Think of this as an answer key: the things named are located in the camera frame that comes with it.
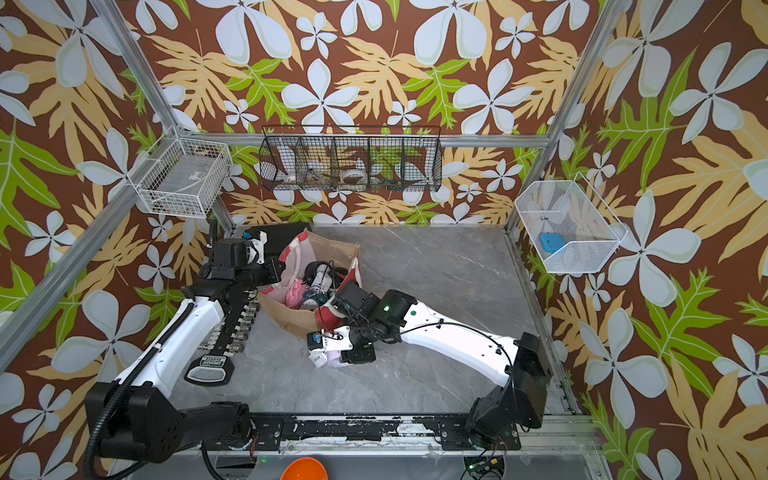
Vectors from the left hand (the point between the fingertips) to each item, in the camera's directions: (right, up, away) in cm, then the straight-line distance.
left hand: (286, 260), depth 82 cm
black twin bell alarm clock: (+7, -5, +9) cm, 13 cm away
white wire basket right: (+80, +9, 0) cm, 81 cm away
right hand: (+17, -21, -11) cm, 29 cm away
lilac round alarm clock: (+16, -23, -14) cm, 32 cm away
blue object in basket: (+73, +5, -2) cm, 73 cm away
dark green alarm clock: (+9, -11, +2) cm, 14 cm away
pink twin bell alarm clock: (+1, -10, +5) cm, 11 cm away
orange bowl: (+9, -48, -15) cm, 51 cm away
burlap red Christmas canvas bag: (+4, +3, +4) cm, 6 cm away
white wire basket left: (-33, +25, +5) cm, 42 cm away
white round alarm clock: (+9, -26, -2) cm, 28 cm away
